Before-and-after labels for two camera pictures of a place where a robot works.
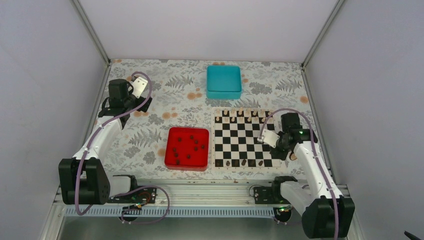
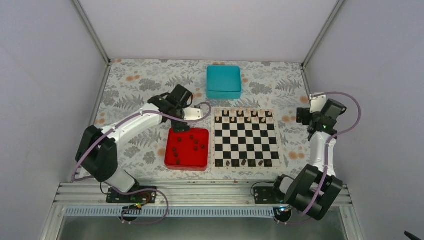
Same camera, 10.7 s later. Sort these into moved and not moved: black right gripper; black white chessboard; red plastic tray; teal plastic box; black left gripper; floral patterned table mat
Moved: black right gripper; black left gripper
Not moved: red plastic tray; black white chessboard; floral patterned table mat; teal plastic box
